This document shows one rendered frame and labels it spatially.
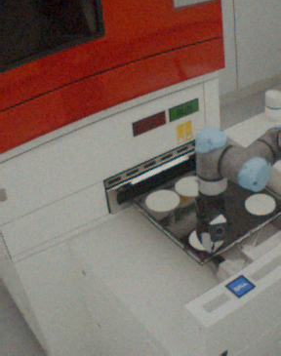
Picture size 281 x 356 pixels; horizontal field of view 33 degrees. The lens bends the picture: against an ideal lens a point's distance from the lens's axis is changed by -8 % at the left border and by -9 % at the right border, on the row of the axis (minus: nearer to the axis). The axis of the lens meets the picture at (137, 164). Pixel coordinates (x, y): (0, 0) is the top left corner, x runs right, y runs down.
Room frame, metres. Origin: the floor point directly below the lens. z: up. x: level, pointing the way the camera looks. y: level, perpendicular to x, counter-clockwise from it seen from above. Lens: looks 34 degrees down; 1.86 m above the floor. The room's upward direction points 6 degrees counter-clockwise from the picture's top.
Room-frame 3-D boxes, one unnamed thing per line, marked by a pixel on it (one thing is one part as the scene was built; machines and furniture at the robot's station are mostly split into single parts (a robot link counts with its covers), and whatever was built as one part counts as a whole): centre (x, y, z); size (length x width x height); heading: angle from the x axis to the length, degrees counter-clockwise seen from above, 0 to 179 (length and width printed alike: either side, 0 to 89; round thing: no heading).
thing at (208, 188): (0.97, -0.17, 1.13); 0.08 x 0.08 x 0.05
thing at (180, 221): (1.17, -0.21, 0.90); 0.34 x 0.34 x 0.01; 29
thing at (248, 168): (0.90, -0.25, 1.21); 0.11 x 0.11 x 0.08; 41
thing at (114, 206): (1.34, -0.09, 0.89); 0.44 x 0.02 x 0.10; 119
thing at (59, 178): (1.27, 0.07, 1.02); 0.82 x 0.03 x 0.40; 119
